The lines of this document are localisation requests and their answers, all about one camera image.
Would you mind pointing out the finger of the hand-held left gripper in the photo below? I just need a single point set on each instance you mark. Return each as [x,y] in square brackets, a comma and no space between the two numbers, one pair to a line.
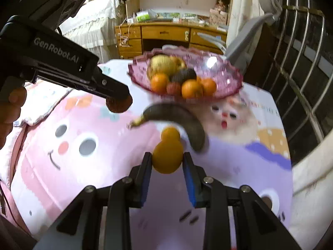
[114,88]

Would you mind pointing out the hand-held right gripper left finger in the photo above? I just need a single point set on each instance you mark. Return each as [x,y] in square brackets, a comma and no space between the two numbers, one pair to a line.
[144,179]

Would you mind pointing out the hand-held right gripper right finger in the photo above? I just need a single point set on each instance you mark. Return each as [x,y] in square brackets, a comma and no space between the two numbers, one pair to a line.
[190,182]

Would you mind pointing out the small orange kumquat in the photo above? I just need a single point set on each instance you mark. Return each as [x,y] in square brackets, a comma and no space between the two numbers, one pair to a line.
[167,157]
[170,135]

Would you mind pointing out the orange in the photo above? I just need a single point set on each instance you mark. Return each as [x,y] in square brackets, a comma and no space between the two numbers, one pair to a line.
[209,86]
[192,89]
[160,83]

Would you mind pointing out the yellow pear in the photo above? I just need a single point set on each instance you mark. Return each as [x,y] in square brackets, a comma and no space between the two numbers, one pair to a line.
[160,65]

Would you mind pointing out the dark overripe banana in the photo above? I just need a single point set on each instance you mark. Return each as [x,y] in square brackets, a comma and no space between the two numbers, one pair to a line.
[182,119]

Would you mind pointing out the dark avocado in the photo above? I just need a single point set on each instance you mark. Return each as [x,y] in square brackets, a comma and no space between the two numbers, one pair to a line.
[183,75]

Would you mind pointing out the red apple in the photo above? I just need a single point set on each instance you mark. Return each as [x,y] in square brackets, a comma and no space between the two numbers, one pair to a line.
[180,63]

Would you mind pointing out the pink glass fruit bowl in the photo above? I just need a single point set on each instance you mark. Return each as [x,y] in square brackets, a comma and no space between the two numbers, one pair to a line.
[223,78]

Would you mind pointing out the person's left hand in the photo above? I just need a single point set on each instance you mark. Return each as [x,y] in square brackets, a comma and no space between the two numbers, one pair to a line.
[11,114]

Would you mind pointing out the floral quilt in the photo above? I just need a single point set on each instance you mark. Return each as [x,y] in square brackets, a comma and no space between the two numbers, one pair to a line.
[39,101]

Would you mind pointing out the white lace cover cloth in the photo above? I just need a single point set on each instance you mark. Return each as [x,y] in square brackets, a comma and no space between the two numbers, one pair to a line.
[93,23]

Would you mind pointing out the cartoon printed tablecloth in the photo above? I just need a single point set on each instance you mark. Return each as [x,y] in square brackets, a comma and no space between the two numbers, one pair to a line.
[91,166]

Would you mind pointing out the wooden desk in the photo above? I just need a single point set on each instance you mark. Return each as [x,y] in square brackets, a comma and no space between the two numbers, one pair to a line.
[164,32]

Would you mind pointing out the green tissue packet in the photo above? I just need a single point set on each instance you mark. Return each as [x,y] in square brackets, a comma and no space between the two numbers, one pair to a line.
[142,17]

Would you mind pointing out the doll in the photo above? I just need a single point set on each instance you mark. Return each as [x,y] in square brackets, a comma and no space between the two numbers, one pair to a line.
[220,6]

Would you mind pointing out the pink bed sheet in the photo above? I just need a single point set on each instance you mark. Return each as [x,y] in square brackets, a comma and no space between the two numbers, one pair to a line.
[7,187]

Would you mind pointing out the grey office chair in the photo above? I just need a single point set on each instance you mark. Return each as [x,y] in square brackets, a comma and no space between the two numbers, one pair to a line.
[244,39]

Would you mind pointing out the metal window grille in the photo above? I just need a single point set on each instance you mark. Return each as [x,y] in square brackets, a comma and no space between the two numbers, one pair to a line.
[299,57]

